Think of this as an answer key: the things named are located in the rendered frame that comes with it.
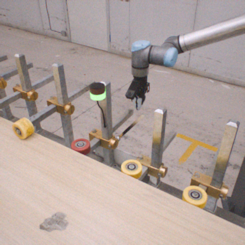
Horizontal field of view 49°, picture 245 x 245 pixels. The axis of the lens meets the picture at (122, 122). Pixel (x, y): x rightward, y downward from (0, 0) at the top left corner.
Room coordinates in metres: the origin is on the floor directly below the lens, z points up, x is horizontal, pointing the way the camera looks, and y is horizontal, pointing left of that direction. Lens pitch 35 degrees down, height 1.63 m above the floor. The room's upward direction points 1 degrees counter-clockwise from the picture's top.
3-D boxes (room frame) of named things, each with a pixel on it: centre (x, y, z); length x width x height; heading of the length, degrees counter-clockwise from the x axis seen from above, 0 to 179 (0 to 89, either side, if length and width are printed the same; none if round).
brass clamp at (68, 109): (1.12, 0.30, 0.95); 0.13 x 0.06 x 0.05; 57
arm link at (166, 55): (1.25, -0.20, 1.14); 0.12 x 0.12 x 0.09; 67
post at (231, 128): (0.69, -0.35, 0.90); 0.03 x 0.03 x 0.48; 57
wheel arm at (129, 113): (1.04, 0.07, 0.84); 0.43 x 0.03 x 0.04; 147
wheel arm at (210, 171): (0.77, -0.35, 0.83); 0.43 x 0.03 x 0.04; 147
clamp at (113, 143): (0.98, 0.09, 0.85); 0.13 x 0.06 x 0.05; 57
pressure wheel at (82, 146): (0.88, 0.18, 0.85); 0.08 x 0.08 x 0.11
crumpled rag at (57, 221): (0.51, 0.21, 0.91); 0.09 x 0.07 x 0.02; 101
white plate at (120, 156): (0.97, 0.03, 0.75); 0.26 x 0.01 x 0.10; 57
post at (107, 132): (0.97, 0.07, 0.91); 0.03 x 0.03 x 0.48; 57
